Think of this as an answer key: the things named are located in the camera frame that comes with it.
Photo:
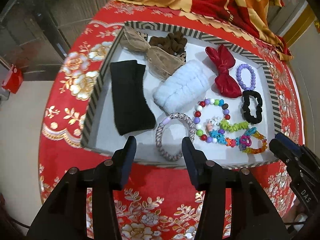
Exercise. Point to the black knit headband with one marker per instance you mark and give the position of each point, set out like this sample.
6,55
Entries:
131,111

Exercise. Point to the dark red satin bow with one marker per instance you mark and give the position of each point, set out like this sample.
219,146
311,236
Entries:
224,60

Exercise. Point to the leopard print mesh bow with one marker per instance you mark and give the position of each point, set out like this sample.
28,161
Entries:
161,64

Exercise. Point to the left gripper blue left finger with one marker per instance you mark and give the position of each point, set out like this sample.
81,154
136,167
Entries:
122,163

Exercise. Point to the red gift bag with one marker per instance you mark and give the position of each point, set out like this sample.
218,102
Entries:
13,80

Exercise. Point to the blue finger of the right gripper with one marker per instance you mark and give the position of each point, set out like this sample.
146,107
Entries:
279,150
288,142

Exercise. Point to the red floral gold tablecloth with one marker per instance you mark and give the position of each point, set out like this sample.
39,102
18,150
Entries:
157,203

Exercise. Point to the black scrunchie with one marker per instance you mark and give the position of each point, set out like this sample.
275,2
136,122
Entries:
252,106

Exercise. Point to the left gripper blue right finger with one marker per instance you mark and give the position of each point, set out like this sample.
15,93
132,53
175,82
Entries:
195,161

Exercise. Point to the brown scrunchie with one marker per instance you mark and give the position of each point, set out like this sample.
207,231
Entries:
173,43

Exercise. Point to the white fluffy headband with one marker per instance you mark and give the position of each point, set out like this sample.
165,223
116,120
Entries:
186,84

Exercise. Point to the striped white shallow tray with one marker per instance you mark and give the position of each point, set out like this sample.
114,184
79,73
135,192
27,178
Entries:
100,134

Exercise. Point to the person's right gloved hand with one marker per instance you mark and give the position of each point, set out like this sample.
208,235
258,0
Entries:
297,215

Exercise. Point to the orange red floral blanket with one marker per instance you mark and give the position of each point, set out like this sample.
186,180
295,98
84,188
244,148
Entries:
217,2

